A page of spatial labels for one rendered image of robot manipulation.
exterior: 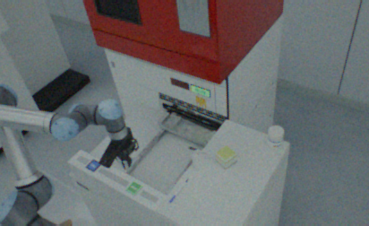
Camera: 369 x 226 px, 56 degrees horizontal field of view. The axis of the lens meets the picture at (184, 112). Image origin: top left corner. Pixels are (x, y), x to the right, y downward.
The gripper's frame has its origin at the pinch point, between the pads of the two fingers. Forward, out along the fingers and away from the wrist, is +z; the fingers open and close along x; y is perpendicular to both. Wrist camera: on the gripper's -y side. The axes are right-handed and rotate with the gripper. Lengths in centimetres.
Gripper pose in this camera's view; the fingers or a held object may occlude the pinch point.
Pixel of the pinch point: (125, 169)
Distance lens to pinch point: 150.5
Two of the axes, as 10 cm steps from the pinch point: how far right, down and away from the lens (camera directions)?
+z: 1.1, 7.2, 6.8
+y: 5.5, -6.1, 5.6
